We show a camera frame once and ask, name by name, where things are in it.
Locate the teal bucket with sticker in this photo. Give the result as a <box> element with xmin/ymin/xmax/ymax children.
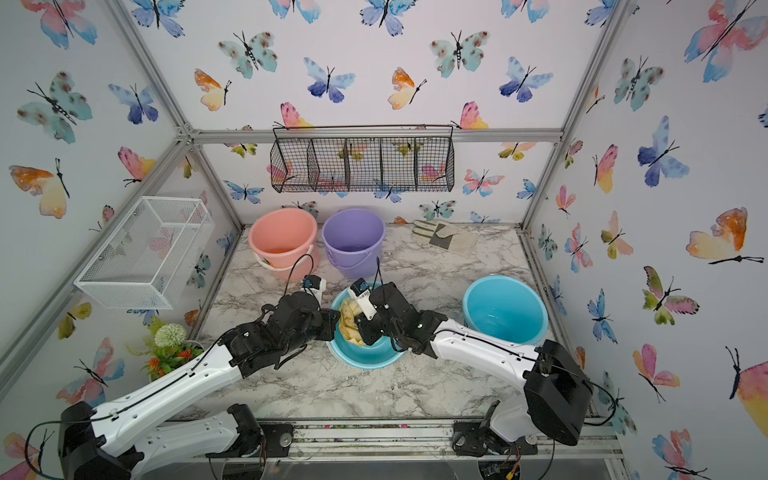
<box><xmin>329</xmin><ymin>289</ymin><xmax>403</xmax><ymax>370</ymax></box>

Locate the cream yellow microfibre cloth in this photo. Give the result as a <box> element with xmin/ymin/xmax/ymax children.
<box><xmin>339</xmin><ymin>298</ymin><xmax>366</xmax><ymax>347</ymax></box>

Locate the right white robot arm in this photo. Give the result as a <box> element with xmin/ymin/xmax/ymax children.
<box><xmin>347</xmin><ymin>279</ymin><xmax>593</xmax><ymax>446</ymax></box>

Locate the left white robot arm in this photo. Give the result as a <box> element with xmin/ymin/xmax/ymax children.
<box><xmin>58</xmin><ymin>292</ymin><xmax>341</xmax><ymax>479</ymax></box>

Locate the pink plastic bucket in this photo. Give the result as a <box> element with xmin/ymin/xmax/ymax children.
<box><xmin>247</xmin><ymin>208</ymin><xmax>318</xmax><ymax>282</ymax></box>

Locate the purple plastic bucket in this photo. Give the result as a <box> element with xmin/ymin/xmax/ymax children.
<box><xmin>321</xmin><ymin>208</ymin><xmax>387</xmax><ymax>280</ymax></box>

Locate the artificial flower pot plant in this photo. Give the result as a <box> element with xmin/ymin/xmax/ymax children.
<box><xmin>126</xmin><ymin>316</ymin><xmax>204</xmax><ymax>381</ymax></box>

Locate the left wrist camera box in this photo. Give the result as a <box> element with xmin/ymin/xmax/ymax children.
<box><xmin>301</xmin><ymin>274</ymin><xmax>327</xmax><ymax>304</ymax></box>

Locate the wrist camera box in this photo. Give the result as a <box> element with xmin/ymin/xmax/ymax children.
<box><xmin>301</xmin><ymin>274</ymin><xmax>327</xmax><ymax>304</ymax></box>
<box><xmin>348</xmin><ymin>278</ymin><xmax>376</xmax><ymax>320</ymax></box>

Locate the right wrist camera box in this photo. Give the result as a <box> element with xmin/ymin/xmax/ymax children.
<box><xmin>348</xmin><ymin>278</ymin><xmax>376</xmax><ymax>320</ymax></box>

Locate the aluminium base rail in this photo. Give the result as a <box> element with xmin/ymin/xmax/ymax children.
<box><xmin>137</xmin><ymin>418</ymin><xmax>625</xmax><ymax>463</ymax></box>

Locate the white mesh wall basket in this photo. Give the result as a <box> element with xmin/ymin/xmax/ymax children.
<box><xmin>74</xmin><ymin>196</ymin><xmax>215</xmax><ymax>310</ymax></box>

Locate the black wire wall basket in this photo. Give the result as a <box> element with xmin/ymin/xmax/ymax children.
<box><xmin>268</xmin><ymin>124</ymin><xmax>455</xmax><ymax>194</ymax></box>

